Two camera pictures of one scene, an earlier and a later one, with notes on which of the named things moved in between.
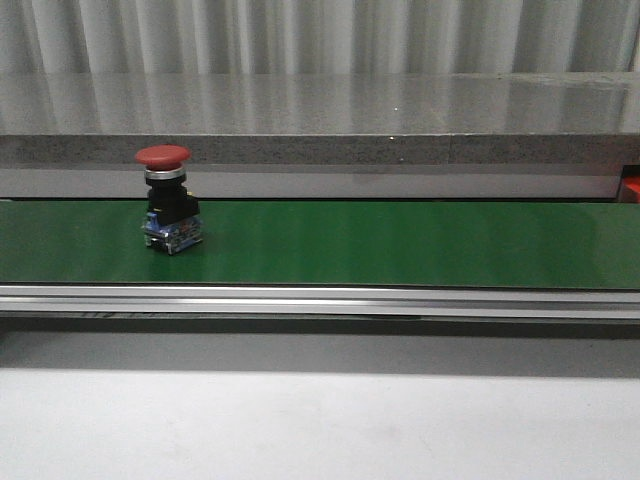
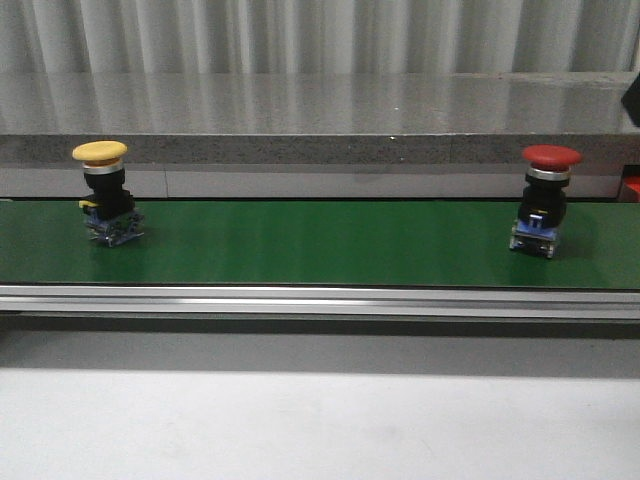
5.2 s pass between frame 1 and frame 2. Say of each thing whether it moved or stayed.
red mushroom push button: moved
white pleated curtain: stayed
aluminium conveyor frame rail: stayed
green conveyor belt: stayed
